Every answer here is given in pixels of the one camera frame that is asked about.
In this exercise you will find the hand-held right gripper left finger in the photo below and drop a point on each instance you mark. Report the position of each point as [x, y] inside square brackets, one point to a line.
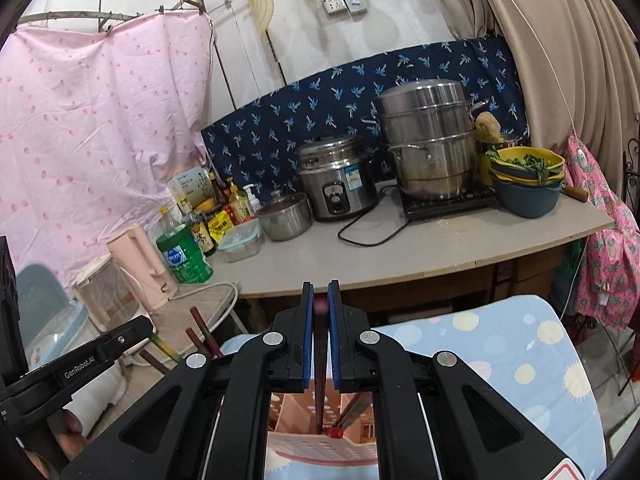
[308, 340]

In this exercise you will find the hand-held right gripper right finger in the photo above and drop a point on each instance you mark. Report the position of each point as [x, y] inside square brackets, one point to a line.
[334, 340]

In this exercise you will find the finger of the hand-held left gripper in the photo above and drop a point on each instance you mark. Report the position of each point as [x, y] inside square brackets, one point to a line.
[127, 335]

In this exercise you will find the green yellow chopstick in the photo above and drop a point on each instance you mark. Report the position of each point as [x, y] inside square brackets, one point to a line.
[165, 347]

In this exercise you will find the dark red chopstick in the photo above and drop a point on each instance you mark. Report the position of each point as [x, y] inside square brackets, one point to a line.
[320, 402]
[205, 332]
[154, 362]

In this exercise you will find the pink perforated utensil holder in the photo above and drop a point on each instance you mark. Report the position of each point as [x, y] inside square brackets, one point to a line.
[320, 442]

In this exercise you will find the person's left hand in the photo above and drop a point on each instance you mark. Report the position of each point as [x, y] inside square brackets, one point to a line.
[72, 432]

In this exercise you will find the white blender jug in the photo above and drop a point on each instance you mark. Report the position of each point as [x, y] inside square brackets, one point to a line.
[107, 295]

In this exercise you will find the white blue plastic tub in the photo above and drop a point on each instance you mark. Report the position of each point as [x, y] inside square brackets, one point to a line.
[50, 320]

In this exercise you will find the pink electric kettle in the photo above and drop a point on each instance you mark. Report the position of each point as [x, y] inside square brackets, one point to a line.
[137, 265]

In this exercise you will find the brown chopstick red tip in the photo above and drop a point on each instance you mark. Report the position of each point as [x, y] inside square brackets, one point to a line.
[352, 412]

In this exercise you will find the green plastic bottle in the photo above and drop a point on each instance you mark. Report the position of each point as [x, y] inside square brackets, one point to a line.
[185, 260]

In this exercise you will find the clear plastic food container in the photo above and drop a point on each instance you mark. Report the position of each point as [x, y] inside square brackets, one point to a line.
[239, 245]

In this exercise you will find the clear bottle yellow cap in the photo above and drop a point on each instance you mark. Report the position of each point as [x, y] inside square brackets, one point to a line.
[170, 222]

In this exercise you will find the dark soy sauce bottle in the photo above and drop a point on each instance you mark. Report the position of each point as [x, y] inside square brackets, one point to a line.
[201, 239]

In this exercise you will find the small steel pot glass lid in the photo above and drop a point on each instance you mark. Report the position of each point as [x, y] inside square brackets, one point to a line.
[282, 217]

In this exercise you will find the yellow seasoning packet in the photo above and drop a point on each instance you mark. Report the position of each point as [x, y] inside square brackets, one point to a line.
[220, 227]

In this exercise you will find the white pump bottle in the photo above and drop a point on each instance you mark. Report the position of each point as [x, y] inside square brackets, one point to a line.
[253, 202]

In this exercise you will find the jar with yellow lid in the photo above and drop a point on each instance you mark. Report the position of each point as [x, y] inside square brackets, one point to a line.
[205, 207]

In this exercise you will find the yellow oil bottle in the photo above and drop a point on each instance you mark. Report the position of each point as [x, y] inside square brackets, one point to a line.
[239, 205]

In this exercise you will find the white carton box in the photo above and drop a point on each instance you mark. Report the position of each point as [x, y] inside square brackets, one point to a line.
[186, 187]

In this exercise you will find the steel rice cooker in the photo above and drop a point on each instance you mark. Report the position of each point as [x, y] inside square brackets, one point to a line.
[335, 177]

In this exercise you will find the blue polka dot cloth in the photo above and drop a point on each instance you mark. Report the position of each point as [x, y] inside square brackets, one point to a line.
[500, 355]

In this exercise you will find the dark glass bottle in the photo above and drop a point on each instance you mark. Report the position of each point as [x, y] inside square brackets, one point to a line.
[219, 191]

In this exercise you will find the black induction cooker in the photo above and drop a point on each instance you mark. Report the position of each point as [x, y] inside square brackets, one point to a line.
[450, 206]

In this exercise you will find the pink spotted curtain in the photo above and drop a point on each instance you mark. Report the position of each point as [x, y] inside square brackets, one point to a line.
[100, 135]

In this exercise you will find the stacked steel steamer pot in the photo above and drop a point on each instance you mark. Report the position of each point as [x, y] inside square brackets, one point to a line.
[430, 140]

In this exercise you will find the navy palm print cloth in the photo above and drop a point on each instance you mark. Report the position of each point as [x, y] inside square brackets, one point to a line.
[300, 115]

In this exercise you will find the blue plastic basin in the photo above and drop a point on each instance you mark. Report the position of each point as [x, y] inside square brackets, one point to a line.
[527, 202]

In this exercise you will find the leafy greens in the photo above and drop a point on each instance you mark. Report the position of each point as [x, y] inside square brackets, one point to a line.
[525, 162]

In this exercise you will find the tan loofah sponge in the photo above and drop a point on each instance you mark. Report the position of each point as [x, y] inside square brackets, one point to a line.
[488, 127]

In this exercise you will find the yellow colander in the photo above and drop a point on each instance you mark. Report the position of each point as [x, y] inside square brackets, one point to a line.
[547, 170]

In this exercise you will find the pink pineapple print garment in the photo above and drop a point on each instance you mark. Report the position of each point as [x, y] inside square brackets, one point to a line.
[607, 240]

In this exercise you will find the black metal rack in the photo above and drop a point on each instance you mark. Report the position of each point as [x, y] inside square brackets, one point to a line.
[631, 260]

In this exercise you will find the beige curtain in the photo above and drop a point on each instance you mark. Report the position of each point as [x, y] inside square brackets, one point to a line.
[560, 45]

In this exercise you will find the wall socket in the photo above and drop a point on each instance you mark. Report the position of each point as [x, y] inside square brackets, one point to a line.
[334, 5]

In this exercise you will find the wall switch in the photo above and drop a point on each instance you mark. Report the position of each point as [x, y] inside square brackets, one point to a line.
[355, 1]

